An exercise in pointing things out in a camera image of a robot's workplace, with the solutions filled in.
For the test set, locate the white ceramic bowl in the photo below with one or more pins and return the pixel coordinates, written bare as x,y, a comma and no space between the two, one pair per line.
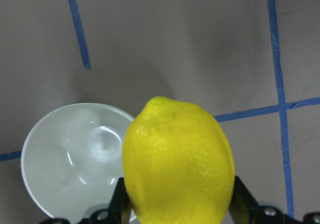
71,159

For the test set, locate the yellow lemon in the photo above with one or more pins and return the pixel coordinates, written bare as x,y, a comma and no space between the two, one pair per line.
178,165

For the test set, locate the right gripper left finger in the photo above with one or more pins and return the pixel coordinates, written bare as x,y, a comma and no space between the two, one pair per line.
120,205

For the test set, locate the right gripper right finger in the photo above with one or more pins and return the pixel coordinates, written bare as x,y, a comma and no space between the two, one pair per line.
243,206

